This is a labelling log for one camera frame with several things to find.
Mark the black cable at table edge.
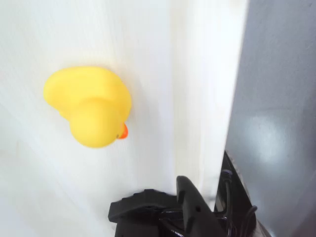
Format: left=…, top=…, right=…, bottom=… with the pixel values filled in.
left=221, top=169, right=258, bottom=237

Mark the yellow rubber duck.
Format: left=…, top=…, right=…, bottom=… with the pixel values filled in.
left=43, top=66, right=132, bottom=149

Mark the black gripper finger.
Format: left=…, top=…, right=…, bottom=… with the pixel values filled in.
left=108, top=189, right=182, bottom=237
left=176, top=175, right=228, bottom=237

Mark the dark table edge strip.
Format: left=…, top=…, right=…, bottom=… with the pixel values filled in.
left=214, top=150, right=262, bottom=237

